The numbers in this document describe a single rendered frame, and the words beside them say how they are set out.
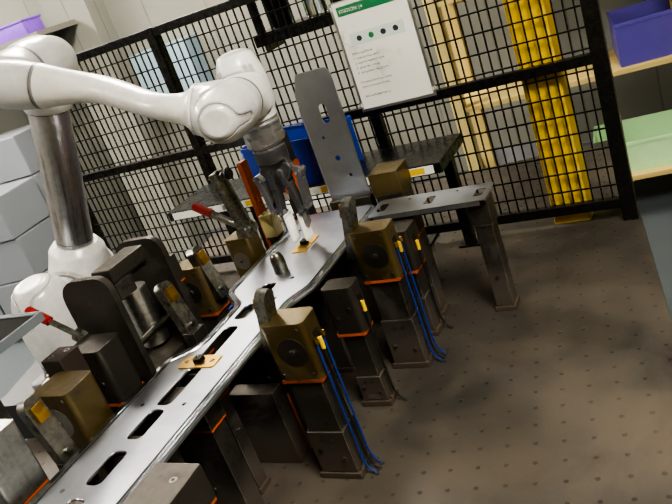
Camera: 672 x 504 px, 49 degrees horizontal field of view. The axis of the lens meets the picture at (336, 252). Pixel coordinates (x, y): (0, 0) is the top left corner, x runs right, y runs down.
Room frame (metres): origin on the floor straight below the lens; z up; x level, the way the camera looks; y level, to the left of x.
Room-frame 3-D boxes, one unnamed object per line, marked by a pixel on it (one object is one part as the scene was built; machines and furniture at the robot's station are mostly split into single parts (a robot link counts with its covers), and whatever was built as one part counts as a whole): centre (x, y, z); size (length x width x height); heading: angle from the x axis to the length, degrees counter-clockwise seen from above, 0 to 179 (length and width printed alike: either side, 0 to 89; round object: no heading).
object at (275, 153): (1.62, 0.06, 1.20); 0.08 x 0.07 x 0.09; 59
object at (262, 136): (1.62, 0.06, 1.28); 0.09 x 0.09 x 0.06
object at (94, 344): (1.30, 0.50, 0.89); 0.12 x 0.07 x 0.38; 59
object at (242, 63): (1.60, 0.06, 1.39); 0.13 x 0.11 x 0.16; 164
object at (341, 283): (1.35, 0.00, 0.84); 0.10 x 0.05 x 0.29; 59
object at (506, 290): (1.55, -0.34, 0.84); 0.05 x 0.05 x 0.29; 59
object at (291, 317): (1.17, 0.11, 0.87); 0.12 x 0.07 x 0.35; 59
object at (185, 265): (1.57, 0.33, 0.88); 0.11 x 0.07 x 0.37; 59
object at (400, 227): (1.57, -0.15, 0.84); 0.12 x 0.07 x 0.28; 59
